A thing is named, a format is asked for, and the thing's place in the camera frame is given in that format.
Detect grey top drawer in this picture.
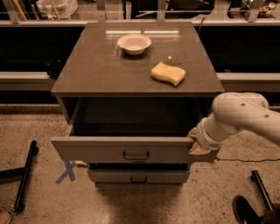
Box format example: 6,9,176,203
52,98,217,164

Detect grey drawer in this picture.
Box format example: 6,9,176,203
88,169,190,184
52,98,217,164

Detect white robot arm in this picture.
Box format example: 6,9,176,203
189,92,280,155

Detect grey drawer cabinet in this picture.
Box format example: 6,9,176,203
51,22,225,187

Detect grey bottom drawer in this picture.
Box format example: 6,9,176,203
88,169,190,184

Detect yellow sponge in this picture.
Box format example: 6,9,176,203
151,62,186,87

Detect black shoe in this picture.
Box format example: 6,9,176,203
233,195,263,224

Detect white bowl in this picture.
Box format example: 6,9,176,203
117,34,151,55

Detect blue tape cross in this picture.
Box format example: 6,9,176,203
55,161,76,184

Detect white plastic bag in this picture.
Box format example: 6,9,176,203
36,0,78,20

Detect black stand leg left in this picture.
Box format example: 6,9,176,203
0,140,39,213

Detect black floor cable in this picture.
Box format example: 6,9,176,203
214,157,280,163

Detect black clamp on rail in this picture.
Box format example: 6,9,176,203
45,59,61,80

